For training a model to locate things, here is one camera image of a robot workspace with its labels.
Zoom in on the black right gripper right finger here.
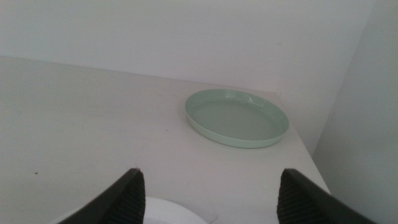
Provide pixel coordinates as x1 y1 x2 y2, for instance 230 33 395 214
276 168 379 224

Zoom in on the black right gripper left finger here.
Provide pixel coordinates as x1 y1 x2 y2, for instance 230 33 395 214
57 167 146 224

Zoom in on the white shallow bowl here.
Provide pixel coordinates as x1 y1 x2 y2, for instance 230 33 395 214
48 196 208 224

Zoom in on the pale green shallow bowl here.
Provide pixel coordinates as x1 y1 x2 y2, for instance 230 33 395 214
185 88 290 149

